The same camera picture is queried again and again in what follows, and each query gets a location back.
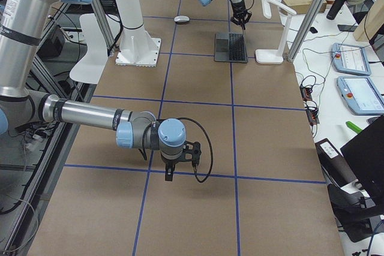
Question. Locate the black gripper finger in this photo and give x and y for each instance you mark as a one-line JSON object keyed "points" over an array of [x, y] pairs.
{"points": [[235, 21], [169, 171], [243, 25]]}

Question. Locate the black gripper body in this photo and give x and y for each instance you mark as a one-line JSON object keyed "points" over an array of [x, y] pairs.
{"points": [[170, 161], [240, 8]]}

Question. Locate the grey laptop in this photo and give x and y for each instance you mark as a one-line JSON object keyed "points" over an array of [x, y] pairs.
{"points": [[230, 47]]}

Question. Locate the white computer mouse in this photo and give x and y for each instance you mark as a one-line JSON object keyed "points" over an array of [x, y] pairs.
{"points": [[180, 20]]}

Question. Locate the cardboard box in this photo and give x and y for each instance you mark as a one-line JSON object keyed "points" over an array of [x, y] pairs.
{"points": [[300, 6]]}

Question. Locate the black water bottle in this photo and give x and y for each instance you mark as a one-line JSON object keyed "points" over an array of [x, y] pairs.
{"points": [[335, 8]]}

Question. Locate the upper blue teach pendant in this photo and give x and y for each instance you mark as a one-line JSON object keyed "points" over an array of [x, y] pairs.
{"points": [[350, 59]]}

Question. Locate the blue teach pendant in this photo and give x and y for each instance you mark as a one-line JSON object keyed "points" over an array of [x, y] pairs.
{"points": [[350, 59], [361, 95]]}

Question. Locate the white chair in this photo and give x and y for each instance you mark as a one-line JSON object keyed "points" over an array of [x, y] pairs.
{"points": [[90, 67]]}

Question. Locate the lower blue teach pendant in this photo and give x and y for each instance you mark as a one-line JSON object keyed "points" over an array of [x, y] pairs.
{"points": [[361, 95]]}

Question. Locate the black monitor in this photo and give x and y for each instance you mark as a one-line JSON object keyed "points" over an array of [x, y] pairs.
{"points": [[364, 155]]}

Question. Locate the aluminium frame post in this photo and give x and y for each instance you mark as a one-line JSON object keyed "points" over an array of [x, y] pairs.
{"points": [[304, 29]]}

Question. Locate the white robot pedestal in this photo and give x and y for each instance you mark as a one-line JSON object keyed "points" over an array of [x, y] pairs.
{"points": [[136, 46]]}

